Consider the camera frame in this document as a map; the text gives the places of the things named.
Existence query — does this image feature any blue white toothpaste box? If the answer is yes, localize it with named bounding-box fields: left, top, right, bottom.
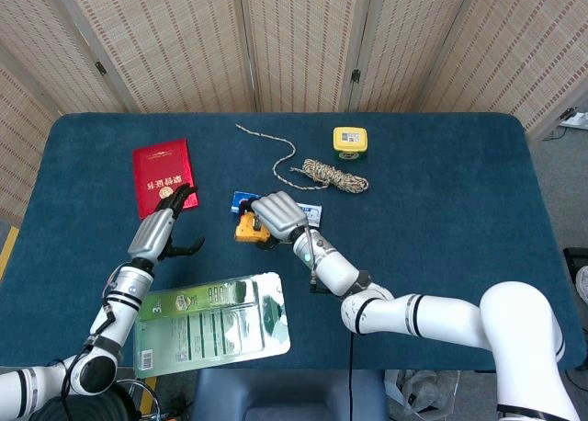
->
left=231, top=190, right=323, bottom=229

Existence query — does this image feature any yellow tape measure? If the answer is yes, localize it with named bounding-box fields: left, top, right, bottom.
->
left=233, top=211, right=272, bottom=246

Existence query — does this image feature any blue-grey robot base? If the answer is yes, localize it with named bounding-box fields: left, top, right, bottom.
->
left=190, top=369, right=390, bottom=421

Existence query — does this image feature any beige braided rope bundle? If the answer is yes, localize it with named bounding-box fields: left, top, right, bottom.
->
left=235, top=123, right=371, bottom=195

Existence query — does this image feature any clear plastic bag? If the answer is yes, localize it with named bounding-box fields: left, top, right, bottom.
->
left=384, top=369, right=461, bottom=421

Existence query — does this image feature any bamboo folding screen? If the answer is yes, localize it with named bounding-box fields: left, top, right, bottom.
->
left=0, top=0, right=588, bottom=229

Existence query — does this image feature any white round object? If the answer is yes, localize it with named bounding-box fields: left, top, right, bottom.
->
left=574, top=264, right=588, bottom=302

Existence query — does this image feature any red certificate booklet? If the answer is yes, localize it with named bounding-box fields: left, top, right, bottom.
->
left=131, top=138, right=201, bottom=222

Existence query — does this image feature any white power strip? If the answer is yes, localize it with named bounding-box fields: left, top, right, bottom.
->
left=558, top=110, right=588, bottom=131

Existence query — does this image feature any small yellow-lidded green box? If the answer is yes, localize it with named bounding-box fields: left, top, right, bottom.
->
left=332, top=126, right=370, bottom=162

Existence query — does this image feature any green toothbrush blister pack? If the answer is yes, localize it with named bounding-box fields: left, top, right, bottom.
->
left=133, top=271, right=292, bottom=380

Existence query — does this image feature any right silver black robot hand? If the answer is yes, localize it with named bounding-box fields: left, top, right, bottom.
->
left=238, top=191, right=310, bottom=251

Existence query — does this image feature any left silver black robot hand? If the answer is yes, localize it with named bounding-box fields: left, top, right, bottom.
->
left=127, top=184, right=206, bottom=262

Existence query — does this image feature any black round stool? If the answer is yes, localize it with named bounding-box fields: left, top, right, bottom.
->
left=28, top=383, right=139, bottom=421

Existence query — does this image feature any black box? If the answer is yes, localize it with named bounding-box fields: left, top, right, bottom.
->
left=562, top=246, right=588, bottom=284

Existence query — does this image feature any blue felt table cover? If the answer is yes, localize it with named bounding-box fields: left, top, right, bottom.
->
left=0, top=112, right=579, bottom=371

